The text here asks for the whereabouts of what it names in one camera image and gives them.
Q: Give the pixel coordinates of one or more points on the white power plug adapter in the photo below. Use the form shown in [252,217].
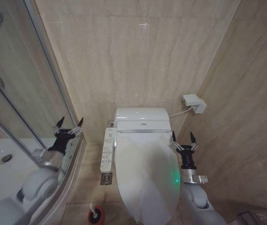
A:
[200,107]

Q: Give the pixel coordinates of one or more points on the white bidet control panel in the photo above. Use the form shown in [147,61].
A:
[107,150]

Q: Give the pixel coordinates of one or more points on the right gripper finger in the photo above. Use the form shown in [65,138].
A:
[192,138]
[174,138]

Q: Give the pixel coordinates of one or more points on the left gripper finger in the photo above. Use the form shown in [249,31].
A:
[60,123]
[79,123]

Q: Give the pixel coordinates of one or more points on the round chrome shower drain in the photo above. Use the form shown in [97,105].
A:
[5,158]

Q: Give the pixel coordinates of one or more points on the white wall socket cover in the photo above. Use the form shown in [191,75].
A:
[190,99]

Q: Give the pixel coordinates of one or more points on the red toilet brush holder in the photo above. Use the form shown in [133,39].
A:
[97,216]

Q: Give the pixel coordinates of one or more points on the white toilet tank unit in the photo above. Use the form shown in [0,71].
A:
[141,118]

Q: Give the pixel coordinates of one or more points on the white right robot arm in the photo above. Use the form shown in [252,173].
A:
[195,189]

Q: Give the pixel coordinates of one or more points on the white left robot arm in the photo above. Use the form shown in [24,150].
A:
[38,184]

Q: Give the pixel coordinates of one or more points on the white toilet lid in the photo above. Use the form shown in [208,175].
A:
[145,173]

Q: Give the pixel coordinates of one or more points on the white shower tray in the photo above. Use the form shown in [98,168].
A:
[9,168]

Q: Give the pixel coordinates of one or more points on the curved glass shower door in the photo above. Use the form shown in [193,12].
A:
[25,77]

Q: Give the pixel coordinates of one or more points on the square metal floor drain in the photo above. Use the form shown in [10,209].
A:
[107,178]

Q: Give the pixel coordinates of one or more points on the chrome flush lever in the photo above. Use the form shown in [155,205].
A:
[110,123]

